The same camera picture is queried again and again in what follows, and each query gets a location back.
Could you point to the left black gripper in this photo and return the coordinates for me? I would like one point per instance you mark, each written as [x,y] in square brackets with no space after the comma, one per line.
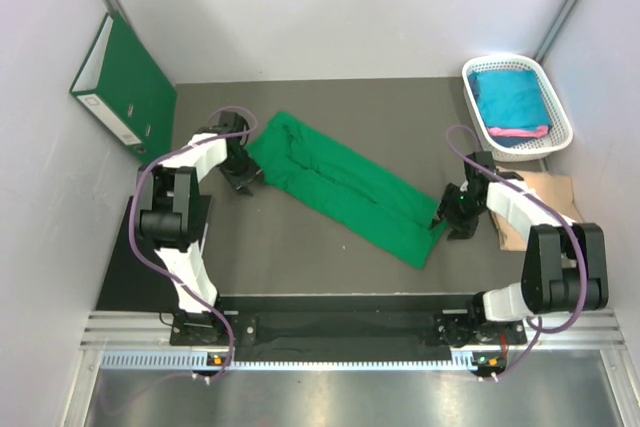
[240,182]

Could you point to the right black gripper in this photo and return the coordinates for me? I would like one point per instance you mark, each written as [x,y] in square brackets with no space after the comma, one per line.
[462,228]

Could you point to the green t shirt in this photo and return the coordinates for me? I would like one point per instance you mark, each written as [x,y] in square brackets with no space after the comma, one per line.
[342,184]

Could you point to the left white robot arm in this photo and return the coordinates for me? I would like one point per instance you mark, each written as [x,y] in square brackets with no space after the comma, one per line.
[168,218]

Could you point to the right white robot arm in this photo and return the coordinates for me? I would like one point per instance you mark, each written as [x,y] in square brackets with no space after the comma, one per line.
[564,271]

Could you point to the beige folded t shirt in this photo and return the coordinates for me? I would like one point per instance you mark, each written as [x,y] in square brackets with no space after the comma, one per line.
[555,190]

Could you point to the white plastic basket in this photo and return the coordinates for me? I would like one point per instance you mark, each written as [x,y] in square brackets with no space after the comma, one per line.
[515,149]

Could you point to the pink folded t shirt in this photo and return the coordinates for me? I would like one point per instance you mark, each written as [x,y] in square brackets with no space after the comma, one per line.
[536,132]

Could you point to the blue folded t shirt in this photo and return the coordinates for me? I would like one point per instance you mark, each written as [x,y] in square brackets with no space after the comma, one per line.
[509,98]

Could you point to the green ring binder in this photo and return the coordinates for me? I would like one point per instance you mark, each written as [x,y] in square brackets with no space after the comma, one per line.
[122,86]

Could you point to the aluminium frame rail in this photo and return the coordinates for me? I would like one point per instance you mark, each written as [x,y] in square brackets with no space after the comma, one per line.
[147,330]

